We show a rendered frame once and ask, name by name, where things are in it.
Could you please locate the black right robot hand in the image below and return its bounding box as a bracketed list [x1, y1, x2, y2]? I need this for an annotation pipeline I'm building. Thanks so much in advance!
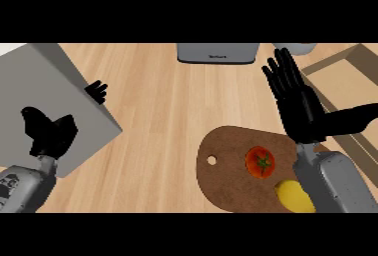
[259, 48, 378, 145]

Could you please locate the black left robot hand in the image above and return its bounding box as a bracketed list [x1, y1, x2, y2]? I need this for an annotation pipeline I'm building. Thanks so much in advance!
[19, 79, 109, 160]

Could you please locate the red tomato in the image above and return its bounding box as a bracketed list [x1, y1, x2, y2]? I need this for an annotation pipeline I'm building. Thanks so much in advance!
[243, 145, 277, 180]

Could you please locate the brown wooden cutting board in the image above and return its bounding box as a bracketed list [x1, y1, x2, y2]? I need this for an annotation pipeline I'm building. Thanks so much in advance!
[194, 125, 332, 214]

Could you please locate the large flat grey door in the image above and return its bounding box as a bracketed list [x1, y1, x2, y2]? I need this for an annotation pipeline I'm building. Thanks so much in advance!
[0, 43, 124, 179]

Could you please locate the pale grey round container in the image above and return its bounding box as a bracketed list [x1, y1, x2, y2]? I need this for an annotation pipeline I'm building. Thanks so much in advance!
[271, 43, 318, 56]

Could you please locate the grey appliance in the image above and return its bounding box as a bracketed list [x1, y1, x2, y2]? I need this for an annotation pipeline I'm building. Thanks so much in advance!
[175, 43, 261, 65]

